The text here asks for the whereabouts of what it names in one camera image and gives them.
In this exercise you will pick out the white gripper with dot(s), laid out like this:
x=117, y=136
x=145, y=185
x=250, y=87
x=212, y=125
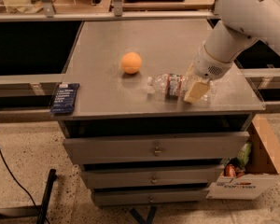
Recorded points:
x=208, y=66

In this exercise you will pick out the clear plastic water bottle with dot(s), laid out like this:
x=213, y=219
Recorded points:
x=170, y=85

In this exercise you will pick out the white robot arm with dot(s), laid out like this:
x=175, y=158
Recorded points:
x=241, y=24

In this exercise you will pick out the orange ball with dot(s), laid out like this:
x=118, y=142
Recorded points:
x=131, y=63

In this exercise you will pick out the top grey drawer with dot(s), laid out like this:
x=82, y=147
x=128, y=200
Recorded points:
x=164, y=147

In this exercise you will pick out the grey drawer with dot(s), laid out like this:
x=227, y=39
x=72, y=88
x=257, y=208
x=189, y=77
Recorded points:
x=164, y=147
x=148, y=196
x=149, y=177

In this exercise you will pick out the green snack bag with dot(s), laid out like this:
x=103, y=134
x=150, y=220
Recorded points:
x=243, y=155

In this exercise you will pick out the grey drawer cabinet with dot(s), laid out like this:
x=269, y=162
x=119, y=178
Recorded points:
x=112, y=103

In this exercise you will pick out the cardboard box with snacks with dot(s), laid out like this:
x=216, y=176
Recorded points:
x=262, y=170

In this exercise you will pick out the bottom grey drawer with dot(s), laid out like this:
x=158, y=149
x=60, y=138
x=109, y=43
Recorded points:
x=148, y=196

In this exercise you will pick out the middle grey drawer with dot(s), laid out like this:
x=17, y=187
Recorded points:
x=149, y=177

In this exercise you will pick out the metal railing frame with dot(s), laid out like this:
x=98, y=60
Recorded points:
x=106, y=10

